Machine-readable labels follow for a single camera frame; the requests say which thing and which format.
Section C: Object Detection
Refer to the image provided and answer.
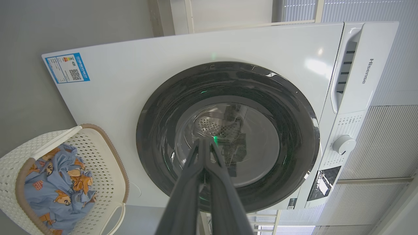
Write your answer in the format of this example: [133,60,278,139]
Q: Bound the glass washer door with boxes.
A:
[136,61,320,213]

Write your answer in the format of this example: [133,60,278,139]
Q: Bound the washing machine display panel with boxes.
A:
[307,166,342,201]

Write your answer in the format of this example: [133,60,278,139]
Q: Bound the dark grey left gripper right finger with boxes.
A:
[205,138,254,235]

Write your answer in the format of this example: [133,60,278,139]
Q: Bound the white front-load washing machine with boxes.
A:
[42,22,399,210]

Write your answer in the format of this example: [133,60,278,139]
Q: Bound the white detergent drawer front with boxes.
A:
[330,22,399,115]

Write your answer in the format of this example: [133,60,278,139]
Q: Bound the white round control knob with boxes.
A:
[332,135,357,155]

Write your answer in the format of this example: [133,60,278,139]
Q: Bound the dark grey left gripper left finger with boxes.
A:
[155,138,207,235]

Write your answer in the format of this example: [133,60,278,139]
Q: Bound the blue energy label sticker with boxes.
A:
[45,53,90,84]

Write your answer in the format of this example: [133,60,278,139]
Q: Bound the blue orange patterned cloth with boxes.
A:
[54,160,97,212]
[24,144,86,235]

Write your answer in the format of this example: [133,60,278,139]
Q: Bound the round drain filter cover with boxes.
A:
[128,182,142,199]

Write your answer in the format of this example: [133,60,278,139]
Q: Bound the cream perforated laundry basket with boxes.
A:
[0,124,130,235]

